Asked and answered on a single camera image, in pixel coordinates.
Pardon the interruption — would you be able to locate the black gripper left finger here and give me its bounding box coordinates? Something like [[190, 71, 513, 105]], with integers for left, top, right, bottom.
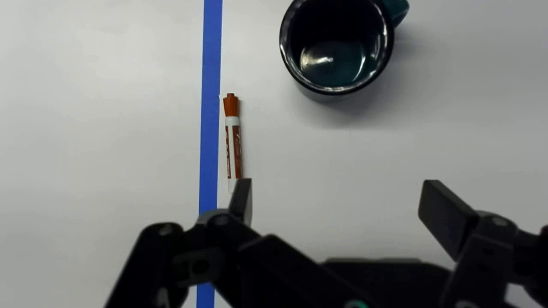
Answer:
[[102, 177, 366, 308]]

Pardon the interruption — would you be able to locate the blue tape strip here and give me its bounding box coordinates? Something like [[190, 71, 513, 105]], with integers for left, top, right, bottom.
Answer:
[[195, 0, 226, 308]]

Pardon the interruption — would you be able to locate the dark teal ceramic mug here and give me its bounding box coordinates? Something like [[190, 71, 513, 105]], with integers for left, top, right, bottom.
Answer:
[[277, 0, 411, 98]]

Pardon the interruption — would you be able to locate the orange marker with white band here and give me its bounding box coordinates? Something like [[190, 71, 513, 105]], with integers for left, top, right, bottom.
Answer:
[[220, 93, 244, 182]]

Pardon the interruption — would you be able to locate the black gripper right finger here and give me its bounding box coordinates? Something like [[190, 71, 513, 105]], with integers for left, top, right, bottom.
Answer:
[[416, 179, 548, 308]]

